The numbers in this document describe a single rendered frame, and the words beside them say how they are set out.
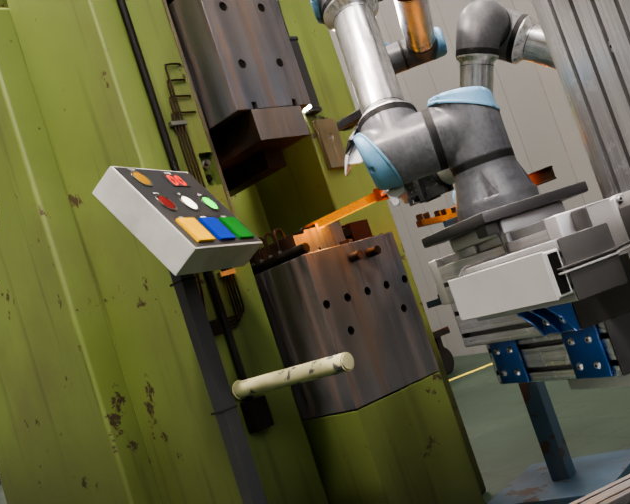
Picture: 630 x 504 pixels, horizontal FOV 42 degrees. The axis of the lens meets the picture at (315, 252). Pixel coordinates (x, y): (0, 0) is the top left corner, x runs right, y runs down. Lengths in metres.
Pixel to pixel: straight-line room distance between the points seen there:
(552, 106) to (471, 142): 4.24
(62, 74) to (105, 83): 0.23
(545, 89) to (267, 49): 3.41
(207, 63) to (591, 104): 1.30
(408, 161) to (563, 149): 4.25
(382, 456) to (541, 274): 1.25
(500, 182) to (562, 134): 4.23
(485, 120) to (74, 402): 1.68
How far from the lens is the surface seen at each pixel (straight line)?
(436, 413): 2.51
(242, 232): 2.01
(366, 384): 2.32
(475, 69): 1.91
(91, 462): 2.73
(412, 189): 2.16
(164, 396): 2.45
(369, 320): 2.38
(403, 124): 1.51
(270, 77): 2.52
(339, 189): 2.73
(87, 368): 2.58
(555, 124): 5.72
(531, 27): 2.04
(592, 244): 1.20
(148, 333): 2.43
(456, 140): 1.49
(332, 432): 2.38
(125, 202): 1.86
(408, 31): 1.99
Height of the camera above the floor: 0.74
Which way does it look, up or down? 4 degrees up
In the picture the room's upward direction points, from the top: 18 degrees counter-clockwise
